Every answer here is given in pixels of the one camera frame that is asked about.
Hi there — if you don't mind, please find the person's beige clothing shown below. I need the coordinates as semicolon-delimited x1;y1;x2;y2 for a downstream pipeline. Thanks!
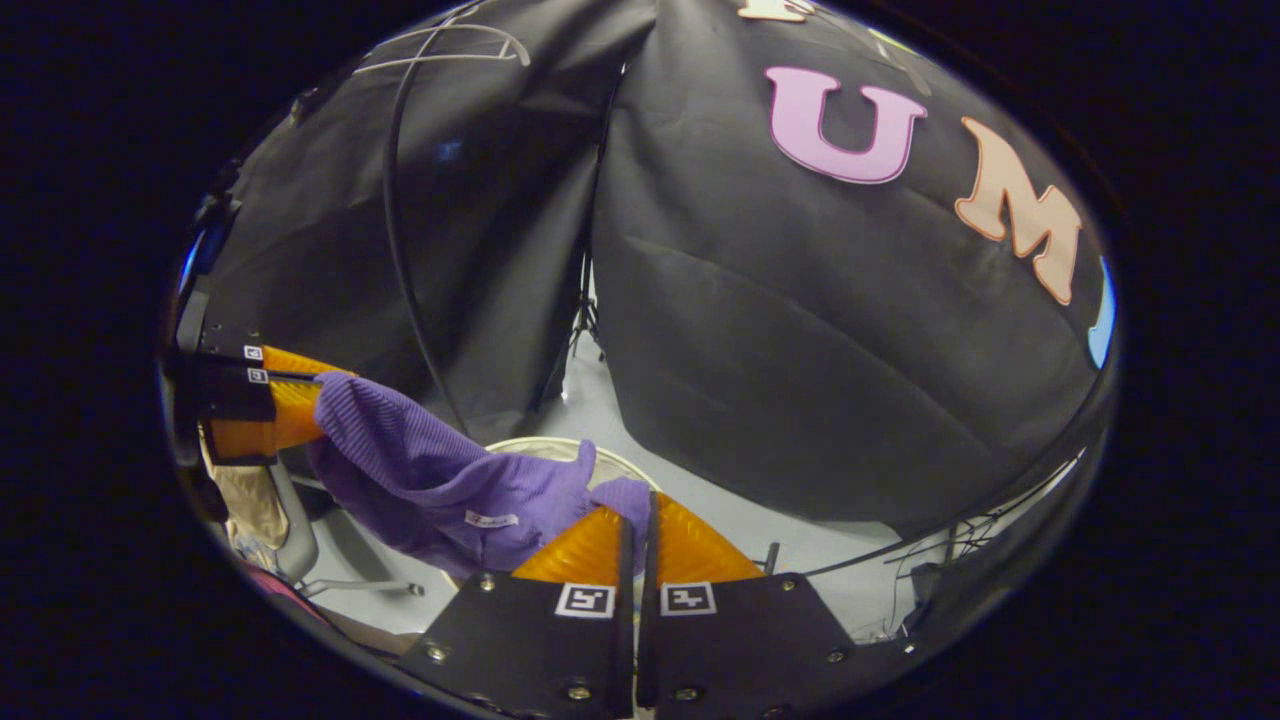
198;428;293;573

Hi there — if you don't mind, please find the black tripod stand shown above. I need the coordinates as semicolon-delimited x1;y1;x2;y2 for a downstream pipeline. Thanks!
568;250;607;363

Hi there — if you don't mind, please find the black clothes rack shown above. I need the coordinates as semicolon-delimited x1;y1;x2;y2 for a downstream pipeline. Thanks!
383;15;476;436

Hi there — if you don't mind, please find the grey chair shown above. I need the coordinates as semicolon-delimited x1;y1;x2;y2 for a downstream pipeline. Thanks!
265;460;426;601

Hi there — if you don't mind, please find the black backdrop cloth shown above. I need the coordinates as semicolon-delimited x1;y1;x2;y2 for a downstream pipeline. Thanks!
200;0;1116;541

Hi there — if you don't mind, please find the round laundry hamper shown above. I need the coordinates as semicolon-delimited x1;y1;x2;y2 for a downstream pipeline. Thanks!
480;436;663;521

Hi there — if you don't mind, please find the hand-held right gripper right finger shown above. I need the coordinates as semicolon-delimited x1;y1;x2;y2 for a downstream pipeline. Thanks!
637;492;861;716

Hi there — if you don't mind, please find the purple ribbed garment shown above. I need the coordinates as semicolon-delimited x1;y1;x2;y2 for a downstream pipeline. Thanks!
308;372;656;581

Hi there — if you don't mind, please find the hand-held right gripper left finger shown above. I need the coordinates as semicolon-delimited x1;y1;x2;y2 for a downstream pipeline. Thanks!
420;505;638;720

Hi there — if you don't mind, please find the black floor cable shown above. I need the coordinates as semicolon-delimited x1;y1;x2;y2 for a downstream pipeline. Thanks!
800;455;1086;583

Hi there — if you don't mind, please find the plain white hanger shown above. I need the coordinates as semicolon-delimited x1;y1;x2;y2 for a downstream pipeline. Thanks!
353;20;532;77

